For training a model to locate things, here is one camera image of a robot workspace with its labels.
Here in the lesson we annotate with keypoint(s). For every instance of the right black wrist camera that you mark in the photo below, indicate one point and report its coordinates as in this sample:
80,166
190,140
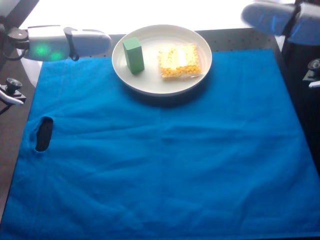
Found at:
313,65

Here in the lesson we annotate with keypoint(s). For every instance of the blue cloth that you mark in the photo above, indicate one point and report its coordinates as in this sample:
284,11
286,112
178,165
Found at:
160,162

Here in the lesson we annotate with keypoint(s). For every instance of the small yellow object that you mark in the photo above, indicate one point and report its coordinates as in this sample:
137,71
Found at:
181,66

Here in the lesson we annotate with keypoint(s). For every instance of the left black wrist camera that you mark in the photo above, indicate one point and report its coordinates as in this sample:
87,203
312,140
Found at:
12,83

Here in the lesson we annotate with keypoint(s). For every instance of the small green block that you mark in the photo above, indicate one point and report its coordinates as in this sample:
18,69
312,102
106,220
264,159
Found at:
135,57

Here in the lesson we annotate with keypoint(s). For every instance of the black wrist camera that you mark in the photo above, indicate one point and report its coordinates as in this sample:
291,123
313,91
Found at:
12,83
313,65

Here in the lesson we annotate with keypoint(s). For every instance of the white round plate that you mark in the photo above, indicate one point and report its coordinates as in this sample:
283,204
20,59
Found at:
150,82

